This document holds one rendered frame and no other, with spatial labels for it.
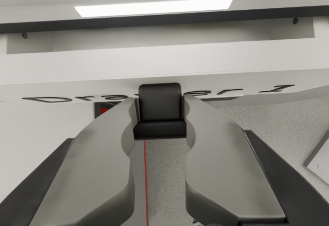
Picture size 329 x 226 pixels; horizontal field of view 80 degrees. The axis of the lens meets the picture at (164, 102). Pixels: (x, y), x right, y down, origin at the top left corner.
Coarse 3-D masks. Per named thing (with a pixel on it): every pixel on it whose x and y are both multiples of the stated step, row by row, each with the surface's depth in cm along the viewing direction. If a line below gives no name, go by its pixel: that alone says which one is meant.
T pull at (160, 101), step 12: (144, 84) 13; (156, 84) 13; (168, 84) 13; (144, 96) 13; (156, 96) 13; (168, 96) 12; (180, 96) 13; (144, 108) 12; (156, 108) 12; (168, 108) 12; (180, 108) 12; (144, 120) 12; (156, 120) 12; (168, 120) 12; (180, 120) 12; (144, 132) 12; (156, 132) 12; (168, 132) 12; (180, 132) 12
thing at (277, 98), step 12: (216, 96) 52; (228, 96) 52; (240, 96) 52; (252, 96) 56; (264, 96) 58; (276, 96) 59; (288, 96) 61; (300, 96) 63; (312, 96) 65; (324, 96) 67; (108, 108) 76
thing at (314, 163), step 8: (328, 136) 98; (320, 144) 99; (328, 144) 97; (312, 152) 100; (320, 152) 97; (328, 152) 97; (312, 160) 97; (320, 160) 96; (328, 160) 96; (312, 168) 96; (320, 168) 96; (328, 168) 96; (320, 176) 96; (328, 176) 96; (328, 184) 96
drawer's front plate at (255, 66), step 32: (0, 64) 11; (32, 64) 11; (64, 64) 11; (96, 64) 11; (128, 64) 11; (160, 64) 11; (192, 64) 11; (224, 64) 11; (256, 64) 11; (288, 64) 11; (320, 64) 11; (0, 96) 15; (32, 96) 16; (64, 96) 17; (96, 96) 17; (128, 96) 18
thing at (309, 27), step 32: (32, 32) 18; (64, 32) 21; (96, 32) 21; (128, 32) 21; (160, 32) 21; (192, 32) 21; (224, 32) 21; (256, 32) 20; (288, 32) 17; (320, 32) 14
